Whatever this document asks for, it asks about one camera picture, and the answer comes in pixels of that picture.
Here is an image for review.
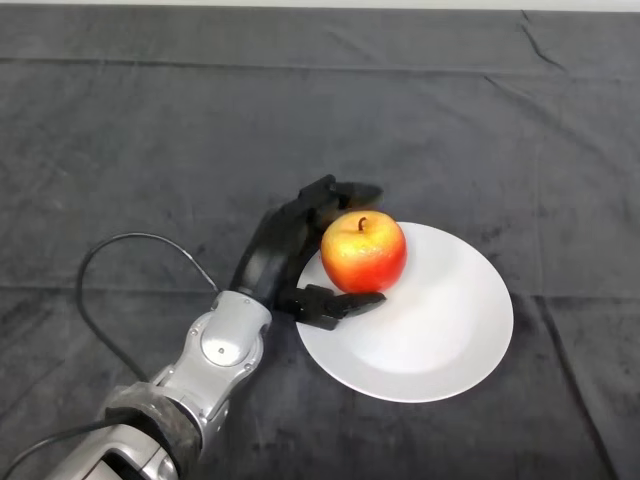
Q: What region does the red yellow apple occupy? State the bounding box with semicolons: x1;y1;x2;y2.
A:
320;210;408;294

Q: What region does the black velvet cloth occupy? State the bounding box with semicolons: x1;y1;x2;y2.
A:
0;3;640;480

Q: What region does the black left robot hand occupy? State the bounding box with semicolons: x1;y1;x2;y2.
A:
228;173;388;332

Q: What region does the white round plate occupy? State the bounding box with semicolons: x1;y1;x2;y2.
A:
294;221;515;404

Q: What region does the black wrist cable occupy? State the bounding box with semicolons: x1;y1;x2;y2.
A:
0;232;221;480

